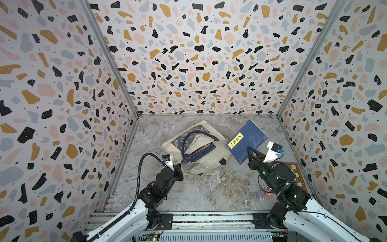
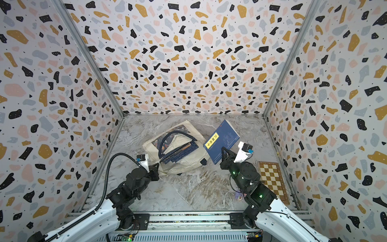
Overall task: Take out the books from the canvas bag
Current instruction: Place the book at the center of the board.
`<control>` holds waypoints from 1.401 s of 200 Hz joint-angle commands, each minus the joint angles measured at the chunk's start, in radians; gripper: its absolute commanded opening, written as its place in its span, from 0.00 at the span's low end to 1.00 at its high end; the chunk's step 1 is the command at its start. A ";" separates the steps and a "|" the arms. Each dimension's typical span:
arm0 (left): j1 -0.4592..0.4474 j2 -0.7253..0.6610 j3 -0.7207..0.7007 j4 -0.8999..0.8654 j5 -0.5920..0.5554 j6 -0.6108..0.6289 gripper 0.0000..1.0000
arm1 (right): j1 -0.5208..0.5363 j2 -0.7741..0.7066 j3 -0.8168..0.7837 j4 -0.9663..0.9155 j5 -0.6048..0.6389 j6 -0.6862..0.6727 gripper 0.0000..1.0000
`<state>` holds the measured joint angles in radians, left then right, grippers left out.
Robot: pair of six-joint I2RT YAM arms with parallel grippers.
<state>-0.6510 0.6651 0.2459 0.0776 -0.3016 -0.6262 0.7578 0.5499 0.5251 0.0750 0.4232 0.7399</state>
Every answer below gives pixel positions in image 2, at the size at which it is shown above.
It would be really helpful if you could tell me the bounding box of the blue book yellow label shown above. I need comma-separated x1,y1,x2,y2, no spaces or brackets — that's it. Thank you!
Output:
203,120,240,164

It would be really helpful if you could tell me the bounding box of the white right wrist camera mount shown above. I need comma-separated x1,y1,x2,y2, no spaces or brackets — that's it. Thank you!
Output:
234,142,254,163

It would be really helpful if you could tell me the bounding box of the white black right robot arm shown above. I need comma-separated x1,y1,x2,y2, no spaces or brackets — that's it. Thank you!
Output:
220,147,339,242

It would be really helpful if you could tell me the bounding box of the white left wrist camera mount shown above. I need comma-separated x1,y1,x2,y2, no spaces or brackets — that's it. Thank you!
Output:
136,154,150,173

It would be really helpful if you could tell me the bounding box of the aluminium corner frame post right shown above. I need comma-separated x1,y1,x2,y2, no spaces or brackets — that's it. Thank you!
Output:
262,0,321,119

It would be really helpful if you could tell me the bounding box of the beige canvas floral tote bag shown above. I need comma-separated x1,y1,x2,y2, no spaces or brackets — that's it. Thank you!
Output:
142,120,211,175

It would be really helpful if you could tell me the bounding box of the wooden chessboard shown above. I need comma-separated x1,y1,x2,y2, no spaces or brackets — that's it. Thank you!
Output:
259,162,290,205

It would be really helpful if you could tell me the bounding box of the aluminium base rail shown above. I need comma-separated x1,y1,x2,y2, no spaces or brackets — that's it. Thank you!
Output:
64,210,273,242

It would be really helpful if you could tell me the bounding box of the blue book barcode back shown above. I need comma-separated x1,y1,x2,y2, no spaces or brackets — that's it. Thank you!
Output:
158,140,194,162

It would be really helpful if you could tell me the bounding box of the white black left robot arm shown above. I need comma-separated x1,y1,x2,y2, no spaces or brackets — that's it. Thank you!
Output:
27,163,159,242

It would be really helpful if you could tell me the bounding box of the aluminium corner frame post left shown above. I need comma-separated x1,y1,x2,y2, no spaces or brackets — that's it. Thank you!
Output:
49,0,125,119

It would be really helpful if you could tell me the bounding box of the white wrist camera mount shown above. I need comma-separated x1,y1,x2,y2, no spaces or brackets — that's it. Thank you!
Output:
234,142,254,163
136,154,150,173

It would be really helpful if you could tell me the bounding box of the aluminium corner frame post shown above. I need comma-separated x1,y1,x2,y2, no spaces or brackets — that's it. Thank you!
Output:
49,0,125,119
262,0,321,119

